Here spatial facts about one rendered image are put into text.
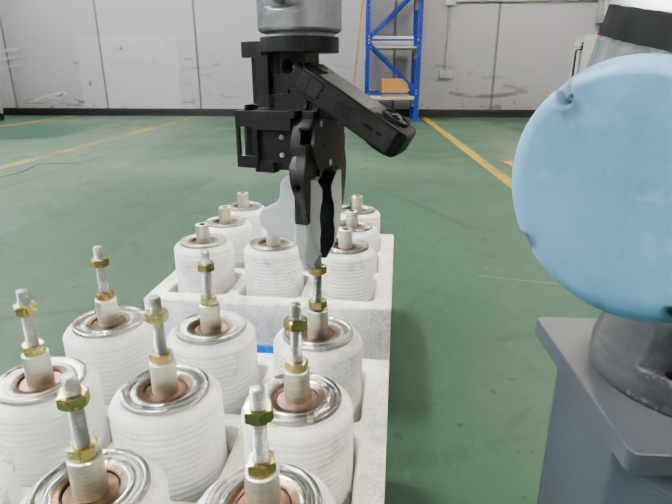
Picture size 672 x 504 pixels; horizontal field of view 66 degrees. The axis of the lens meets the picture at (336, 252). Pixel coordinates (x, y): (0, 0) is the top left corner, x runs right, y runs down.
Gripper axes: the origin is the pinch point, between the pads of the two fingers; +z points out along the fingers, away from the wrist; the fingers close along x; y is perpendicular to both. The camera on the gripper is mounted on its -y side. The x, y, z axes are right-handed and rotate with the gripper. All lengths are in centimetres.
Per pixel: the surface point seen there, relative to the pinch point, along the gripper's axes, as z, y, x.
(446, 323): 34, -3, -58
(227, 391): 14.7, 8.3, 6.2
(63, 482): 9.2, 7.4, 26.3
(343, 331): 9.1, -1.9, -1.0
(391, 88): 0, 163, -550
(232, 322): 9.2, 10.3, 1.6
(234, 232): 10.1, 31.3, -30.4
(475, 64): -26, 84, -630
